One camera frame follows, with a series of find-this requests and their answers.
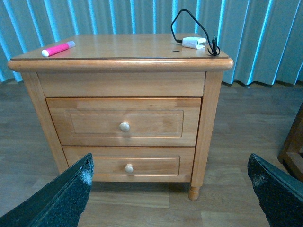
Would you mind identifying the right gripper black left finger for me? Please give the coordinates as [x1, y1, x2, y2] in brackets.
[0, 153, 94, 227]

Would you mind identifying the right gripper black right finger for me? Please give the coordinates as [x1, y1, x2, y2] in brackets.
[247, 154, 303, 227]

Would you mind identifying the wooden drawer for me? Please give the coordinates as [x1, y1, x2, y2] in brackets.
[47, 98, 201, 147]
[63, 146, 195, 182]

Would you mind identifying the pink marker with clear cap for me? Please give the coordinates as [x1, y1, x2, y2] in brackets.
[41, 41, 76, 57]

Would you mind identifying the wooden nightstand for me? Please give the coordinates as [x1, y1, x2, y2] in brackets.
[8, 34, 233, 201]

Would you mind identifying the light blue curtain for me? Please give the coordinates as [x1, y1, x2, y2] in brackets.
[0, 0, 303, 85]

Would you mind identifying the white charger adapter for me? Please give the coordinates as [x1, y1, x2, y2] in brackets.
[182, 36, 206, 50]

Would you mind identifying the black charger cable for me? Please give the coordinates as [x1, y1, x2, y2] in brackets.
[170, 9, 221, 57]

